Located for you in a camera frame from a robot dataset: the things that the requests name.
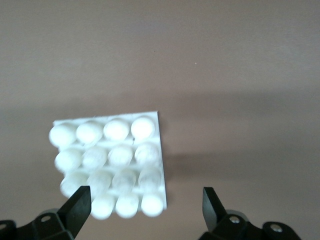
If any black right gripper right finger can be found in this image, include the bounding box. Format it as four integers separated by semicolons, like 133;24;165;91
198;186;301;240

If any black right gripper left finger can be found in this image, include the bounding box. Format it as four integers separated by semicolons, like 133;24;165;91
0;185;92;240

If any white studded base plate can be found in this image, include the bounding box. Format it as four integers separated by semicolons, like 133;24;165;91
48;110;167;221

